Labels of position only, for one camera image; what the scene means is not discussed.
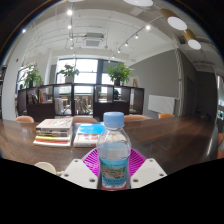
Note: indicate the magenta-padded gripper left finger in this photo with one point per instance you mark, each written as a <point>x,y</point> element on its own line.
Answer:
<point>78,172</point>

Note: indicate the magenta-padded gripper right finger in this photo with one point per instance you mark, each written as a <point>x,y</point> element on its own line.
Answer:
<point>149,172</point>

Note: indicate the clear blue-capped water bottle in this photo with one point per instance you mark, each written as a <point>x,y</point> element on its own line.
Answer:
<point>114,156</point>

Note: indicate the flat round red coaster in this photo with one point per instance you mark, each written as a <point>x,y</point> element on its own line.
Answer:
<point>115,188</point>

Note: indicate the flat blue-covered book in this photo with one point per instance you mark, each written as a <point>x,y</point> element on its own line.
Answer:
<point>87,133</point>

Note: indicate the stack of books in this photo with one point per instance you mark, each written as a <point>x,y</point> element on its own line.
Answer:
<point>53,131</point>

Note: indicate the low dark shelf unit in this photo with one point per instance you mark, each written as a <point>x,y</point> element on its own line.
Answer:
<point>41,111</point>

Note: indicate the small white-potted plant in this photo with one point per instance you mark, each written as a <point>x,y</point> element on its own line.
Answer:
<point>68,71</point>

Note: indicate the dark-potted leafy plant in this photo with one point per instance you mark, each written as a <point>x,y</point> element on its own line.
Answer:
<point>119,72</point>

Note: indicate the bushy potted plant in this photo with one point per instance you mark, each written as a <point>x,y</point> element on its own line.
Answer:
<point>33,77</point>

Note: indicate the white ceiling air conditioner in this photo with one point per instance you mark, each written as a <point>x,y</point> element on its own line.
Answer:
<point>92,42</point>

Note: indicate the ceiling lights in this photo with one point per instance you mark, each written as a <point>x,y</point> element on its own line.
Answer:
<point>176,23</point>

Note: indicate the white wall board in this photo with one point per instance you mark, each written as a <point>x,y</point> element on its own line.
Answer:
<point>161,104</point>

